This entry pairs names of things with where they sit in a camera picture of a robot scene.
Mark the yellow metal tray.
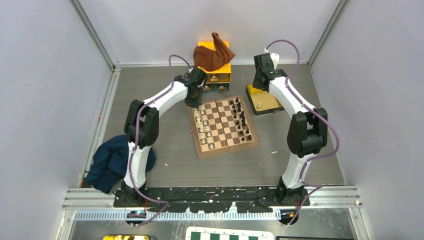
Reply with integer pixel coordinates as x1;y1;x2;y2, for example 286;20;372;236
245;84;285;117

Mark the wooden chess board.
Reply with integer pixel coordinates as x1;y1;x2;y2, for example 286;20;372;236
188;95;260;158

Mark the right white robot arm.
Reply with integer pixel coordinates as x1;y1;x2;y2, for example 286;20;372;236
252;53;328;206

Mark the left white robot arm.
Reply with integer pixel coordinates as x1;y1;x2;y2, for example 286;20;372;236
121;67;207;207

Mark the green white chess mat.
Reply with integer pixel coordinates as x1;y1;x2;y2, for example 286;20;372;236
185;226;276;240

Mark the yellow drawer box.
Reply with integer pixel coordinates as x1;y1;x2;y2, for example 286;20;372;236
195;62;232;92

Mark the brown cloth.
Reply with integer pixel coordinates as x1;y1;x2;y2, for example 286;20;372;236
193;32;236;71

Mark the dark blue cloth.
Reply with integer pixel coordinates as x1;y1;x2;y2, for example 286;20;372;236
85;134;157;195

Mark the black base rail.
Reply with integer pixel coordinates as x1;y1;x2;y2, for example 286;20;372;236
112;186;310;214

